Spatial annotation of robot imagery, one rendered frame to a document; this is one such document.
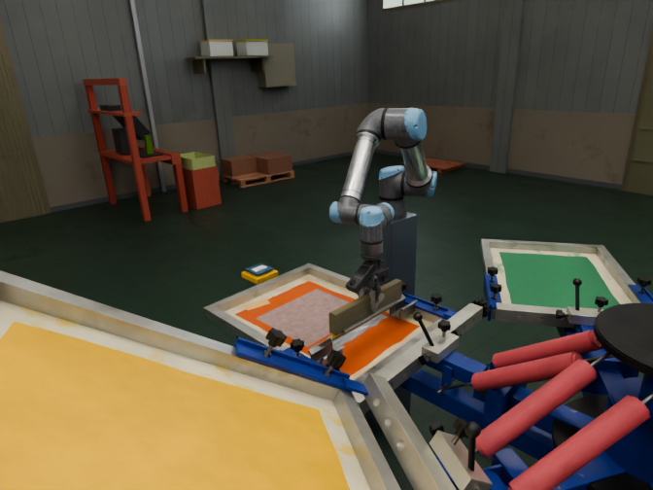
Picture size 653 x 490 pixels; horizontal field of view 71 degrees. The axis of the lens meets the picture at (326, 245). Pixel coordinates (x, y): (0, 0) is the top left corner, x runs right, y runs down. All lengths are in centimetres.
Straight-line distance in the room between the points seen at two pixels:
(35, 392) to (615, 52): 797
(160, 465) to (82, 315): 34
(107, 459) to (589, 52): 807
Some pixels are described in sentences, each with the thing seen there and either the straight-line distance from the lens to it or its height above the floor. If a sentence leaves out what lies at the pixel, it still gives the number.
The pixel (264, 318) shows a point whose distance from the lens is 184.
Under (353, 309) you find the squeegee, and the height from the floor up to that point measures 112.
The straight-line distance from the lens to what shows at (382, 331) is 172.
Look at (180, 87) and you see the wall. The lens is 842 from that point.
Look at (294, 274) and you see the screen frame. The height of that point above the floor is 98.
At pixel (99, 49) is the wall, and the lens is 804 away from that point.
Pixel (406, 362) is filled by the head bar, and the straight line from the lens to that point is 142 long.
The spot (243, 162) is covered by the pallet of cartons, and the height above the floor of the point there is 34.
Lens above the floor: 186
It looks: 21 degrees down
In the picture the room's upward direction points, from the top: 2 degrees counter-clockwise
